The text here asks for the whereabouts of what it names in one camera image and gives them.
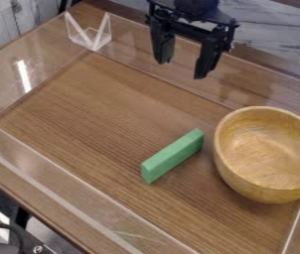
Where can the black table leg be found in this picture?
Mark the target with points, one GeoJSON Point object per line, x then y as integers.
{"type": "Point", "coordinates": [22, 217]}

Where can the clear acrylic corner bracket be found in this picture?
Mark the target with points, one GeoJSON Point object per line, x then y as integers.
{"type": "Point", "coordinates": [90, 38]}

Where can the green rectangular block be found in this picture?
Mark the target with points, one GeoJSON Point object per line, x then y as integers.
{"type": "Point", "coordinates": [172, 156]}

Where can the clear acrylic tray enclosure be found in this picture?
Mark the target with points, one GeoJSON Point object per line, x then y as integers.
{"type": "Point", "coordinates": [86, 114]}

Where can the brown wooden bowl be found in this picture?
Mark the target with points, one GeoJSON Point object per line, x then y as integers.
{"type": "Point", "coordinates": [258, 153]}

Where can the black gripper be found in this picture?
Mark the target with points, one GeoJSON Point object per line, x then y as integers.
{"type": "Point", "coordinates": [199, 20]}

